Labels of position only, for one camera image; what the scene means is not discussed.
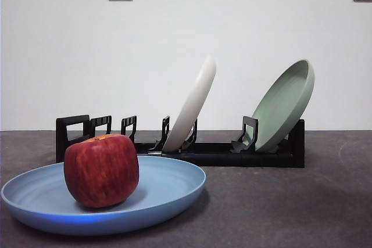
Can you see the blue plate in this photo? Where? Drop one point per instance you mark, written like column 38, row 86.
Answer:
column 162, row 181

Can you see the red apple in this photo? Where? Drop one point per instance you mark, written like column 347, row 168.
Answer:
column 99, row 169

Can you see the white plate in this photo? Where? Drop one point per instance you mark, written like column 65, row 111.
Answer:
column 192, row 102

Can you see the black plate rack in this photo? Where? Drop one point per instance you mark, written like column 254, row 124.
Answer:
column 221, row 158

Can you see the light green plate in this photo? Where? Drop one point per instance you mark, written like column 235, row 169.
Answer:
column 279, row 108

